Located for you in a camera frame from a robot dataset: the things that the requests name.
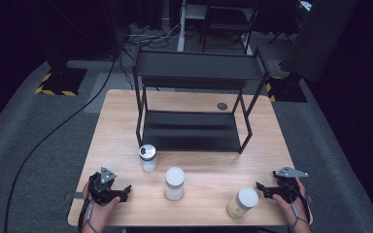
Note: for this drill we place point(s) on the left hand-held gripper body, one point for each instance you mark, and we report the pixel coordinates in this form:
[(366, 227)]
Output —
[(102, 191)]

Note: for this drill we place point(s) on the white-lidded jar of yellow contents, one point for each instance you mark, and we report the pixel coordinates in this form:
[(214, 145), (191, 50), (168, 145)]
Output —
[(242, 202)]

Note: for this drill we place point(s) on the black yellow-striped stand base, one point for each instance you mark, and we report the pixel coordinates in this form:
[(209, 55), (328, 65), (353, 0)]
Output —
[(63, 81), (286, 90)]

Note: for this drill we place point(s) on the black two-tier metal rack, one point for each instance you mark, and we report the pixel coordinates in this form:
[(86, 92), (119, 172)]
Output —
[(191, 129)]

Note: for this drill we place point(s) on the person's left hand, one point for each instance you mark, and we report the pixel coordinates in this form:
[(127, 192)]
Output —
[(95, 215)]

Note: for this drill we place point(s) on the dark hanging cloth panel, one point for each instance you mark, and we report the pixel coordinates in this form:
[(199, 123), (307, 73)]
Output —
[(317, 39)]

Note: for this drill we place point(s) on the person's right hand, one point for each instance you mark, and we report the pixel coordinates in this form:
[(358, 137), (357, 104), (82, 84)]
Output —
[(299, 212)]

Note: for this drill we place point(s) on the gray table edge bracket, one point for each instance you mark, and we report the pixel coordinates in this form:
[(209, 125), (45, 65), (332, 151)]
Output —
[(309, 199)]

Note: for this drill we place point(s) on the white-lidded jar of white powder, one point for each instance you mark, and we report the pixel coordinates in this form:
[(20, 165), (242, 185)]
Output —
[(174, 184)]

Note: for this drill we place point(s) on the round dark table grommet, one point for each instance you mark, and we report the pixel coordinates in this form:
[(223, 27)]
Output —
[(222, 106)]

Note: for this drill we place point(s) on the black metal chair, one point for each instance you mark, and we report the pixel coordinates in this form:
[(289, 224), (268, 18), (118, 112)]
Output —
[(230, 19)]

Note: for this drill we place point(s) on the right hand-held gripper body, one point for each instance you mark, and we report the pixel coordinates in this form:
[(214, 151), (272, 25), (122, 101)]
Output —
[(288, 191)]

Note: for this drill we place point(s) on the white desk leg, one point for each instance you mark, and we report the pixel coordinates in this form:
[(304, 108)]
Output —
[(182, 29)]

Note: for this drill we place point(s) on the glass shaker with metal lid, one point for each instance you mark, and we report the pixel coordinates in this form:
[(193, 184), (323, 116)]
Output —
[(148, 160)]

